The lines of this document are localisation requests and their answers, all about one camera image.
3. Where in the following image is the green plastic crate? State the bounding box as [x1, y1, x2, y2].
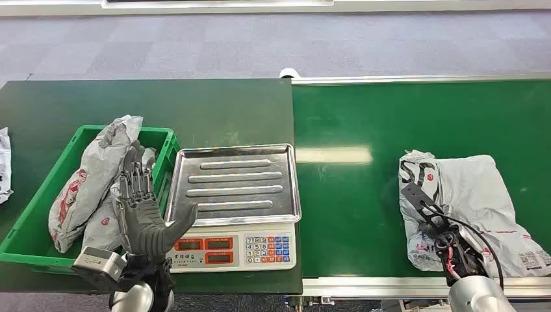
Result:
[0, 125, 182, 276]

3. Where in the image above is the white printed courier bag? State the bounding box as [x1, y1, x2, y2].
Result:
[0, 127, 14, 205]

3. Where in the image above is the small grey courier bag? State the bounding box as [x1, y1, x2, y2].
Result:
[81, 146, 158, 253]

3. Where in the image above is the steel scale tray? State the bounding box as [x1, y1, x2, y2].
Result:
[165, 144, 302, 228]

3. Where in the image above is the large grey courier bag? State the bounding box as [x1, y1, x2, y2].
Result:
[48, 114, 144, 254]

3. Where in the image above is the grey red-print courier package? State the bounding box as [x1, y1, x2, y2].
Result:
[398, 149, 551, 279]

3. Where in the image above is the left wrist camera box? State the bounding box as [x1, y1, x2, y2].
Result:
[71, 246, 128, 294]

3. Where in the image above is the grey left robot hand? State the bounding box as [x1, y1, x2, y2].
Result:
[112, 140, 199, 260]

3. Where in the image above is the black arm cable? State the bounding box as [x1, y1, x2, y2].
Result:
[422, 204, 506, 291]

